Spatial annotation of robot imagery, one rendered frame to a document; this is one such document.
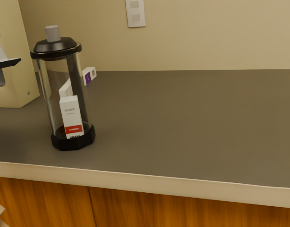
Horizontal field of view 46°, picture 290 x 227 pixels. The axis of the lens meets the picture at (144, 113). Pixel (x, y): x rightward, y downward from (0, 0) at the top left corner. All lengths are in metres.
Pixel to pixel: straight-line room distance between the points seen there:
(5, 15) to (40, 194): 0.54
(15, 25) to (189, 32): 0.59
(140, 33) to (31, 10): 0.47
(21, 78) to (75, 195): 0.48
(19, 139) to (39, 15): 0.73
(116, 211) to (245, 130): 0.34
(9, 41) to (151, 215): 0.66
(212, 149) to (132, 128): 0.22
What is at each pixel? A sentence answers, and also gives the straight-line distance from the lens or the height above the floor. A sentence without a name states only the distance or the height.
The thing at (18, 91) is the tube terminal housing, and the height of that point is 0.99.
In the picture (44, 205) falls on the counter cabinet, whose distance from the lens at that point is 0.88.
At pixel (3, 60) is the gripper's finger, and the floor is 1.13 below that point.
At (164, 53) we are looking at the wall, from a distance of 1.33.
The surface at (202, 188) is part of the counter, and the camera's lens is 0.65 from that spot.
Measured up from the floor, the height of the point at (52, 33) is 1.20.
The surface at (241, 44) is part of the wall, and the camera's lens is 1.28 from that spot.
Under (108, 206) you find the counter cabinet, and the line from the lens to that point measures 0.78.
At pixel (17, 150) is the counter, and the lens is 0.86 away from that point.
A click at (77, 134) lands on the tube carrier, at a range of 0.78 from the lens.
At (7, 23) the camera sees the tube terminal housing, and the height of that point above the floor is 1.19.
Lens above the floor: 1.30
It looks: 23 degrees down
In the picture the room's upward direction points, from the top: 6 degrees counter-clockwise
